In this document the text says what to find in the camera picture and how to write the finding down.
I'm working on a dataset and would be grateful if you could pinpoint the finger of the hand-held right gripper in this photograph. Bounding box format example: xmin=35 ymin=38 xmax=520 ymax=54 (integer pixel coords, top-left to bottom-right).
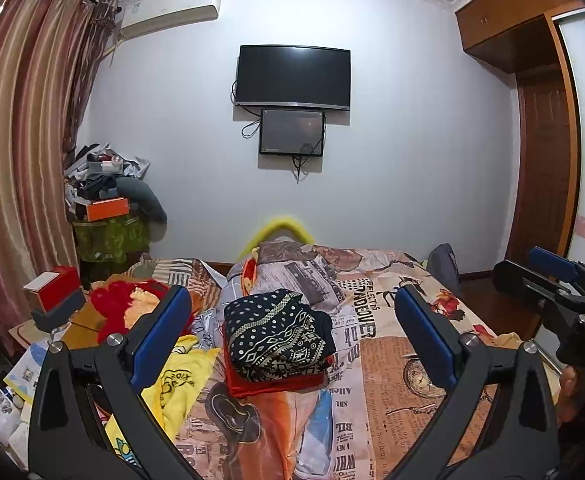
xmin=529 ymin=246 xmax=585 ymax=291
xmin=492 ymin=259 xmax=559 ymax=312

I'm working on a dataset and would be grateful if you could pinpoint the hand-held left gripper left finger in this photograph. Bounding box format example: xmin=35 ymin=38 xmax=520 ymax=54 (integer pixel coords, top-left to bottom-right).
xmin=28 ymin=284 xmax=203 ymax=480

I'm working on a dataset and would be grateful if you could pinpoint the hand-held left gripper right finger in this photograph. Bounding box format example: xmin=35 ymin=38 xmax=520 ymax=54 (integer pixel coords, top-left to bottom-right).
xmin=392 ymin=285 xmax=560 ymax=480

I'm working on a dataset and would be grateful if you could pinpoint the navy patterned hooded jacket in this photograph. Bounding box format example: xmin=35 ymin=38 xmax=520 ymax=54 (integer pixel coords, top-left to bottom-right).
xmin=222 ymin=289 xmax=337 ymax=382

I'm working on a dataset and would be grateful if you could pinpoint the person's right hand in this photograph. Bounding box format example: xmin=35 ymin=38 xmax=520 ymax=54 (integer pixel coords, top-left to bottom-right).
xmin=556 ymin=364 xmax=585 ymax=424

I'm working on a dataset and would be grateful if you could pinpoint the printed bed sheet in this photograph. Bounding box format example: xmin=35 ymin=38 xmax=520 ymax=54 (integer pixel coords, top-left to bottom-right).
xmin=137 ymin=240 xmax=538 ymax=480

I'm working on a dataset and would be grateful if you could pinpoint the yellow printed garment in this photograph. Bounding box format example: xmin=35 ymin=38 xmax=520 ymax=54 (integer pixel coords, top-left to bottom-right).
xmin=105 ymin=335 xmax=220 ymax=471

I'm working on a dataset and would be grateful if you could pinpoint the red and yellow fluffy garment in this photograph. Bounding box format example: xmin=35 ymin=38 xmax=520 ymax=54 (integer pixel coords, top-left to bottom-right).
xmin=90 ymin=280 xmax=198 ymax=346

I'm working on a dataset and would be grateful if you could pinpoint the brown cardboard sheet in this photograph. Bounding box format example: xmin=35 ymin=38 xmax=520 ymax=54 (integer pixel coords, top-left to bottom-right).
xmin=8 ymin=305 xmax=108 ymax=351

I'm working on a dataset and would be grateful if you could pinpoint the brown wooden door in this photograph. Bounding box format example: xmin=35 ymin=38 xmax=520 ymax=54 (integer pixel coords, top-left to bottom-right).
xmin=505 ymin=72 xmax=575 ymax=276

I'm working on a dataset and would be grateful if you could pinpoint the dark grey box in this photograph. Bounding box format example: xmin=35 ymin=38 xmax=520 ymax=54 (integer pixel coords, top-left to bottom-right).
xmin=31 ymin=287 xmax=87 ymax=332

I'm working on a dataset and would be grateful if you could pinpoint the green cloth-covered stand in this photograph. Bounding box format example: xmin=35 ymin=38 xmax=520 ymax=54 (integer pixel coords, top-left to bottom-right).
xmin=72 ymin=217 xmax=152 ymax=263

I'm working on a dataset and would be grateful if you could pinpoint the red and white box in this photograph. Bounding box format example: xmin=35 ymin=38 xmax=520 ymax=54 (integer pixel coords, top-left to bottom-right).
xmin=22 ymin=265 xmax=80 ymax=311

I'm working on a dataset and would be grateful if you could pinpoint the red folded garment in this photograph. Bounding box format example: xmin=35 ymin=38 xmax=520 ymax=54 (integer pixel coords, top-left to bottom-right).
xmin=220 ymin=340 xmax=330 ymax=400

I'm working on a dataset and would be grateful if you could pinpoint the orange box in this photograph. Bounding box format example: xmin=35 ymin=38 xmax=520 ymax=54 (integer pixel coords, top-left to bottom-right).
xmin=83 ymin=197 xmax=130 ymax=222

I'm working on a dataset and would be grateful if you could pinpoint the printed paper bag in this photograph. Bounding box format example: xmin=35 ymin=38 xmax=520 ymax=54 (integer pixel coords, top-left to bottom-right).
xmin=3 ymin=342 xmax=53 ymax=403

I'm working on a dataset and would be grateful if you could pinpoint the dark grey cushion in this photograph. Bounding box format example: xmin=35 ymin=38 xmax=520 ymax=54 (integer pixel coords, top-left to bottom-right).
xmin=117 ymin=178 xmax=168 ymax=223

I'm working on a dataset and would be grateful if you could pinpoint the pile of clutter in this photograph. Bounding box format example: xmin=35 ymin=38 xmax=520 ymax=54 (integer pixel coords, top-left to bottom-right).
xmin=64 ymin=142 xmax=150 ymax=206

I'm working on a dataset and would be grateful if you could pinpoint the wooden overhead cabinet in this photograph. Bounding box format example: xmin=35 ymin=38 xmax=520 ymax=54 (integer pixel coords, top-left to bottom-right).
xmin=455 ymin=0 xmax=585 ymax=75

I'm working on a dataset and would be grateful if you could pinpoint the striped brown curtain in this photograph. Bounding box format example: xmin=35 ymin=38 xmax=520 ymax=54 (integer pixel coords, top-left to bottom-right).
xmin=0 ymin=0 xmax=118 ymax=356

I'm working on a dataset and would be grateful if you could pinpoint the white air conditioner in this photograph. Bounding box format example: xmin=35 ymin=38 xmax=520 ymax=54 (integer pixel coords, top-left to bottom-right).
xmin=115 ymin=0 xmax=222 ymax=41

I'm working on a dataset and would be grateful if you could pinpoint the small wall monitor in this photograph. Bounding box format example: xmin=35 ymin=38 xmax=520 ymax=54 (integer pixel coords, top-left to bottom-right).
xmin=259 ymin=108 xmax=327 ymax=157

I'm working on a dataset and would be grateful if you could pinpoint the large wall television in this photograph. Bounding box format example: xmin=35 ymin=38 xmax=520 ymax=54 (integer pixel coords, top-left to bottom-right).
xmin=234 ymin=44 xmax=351 ymax=111

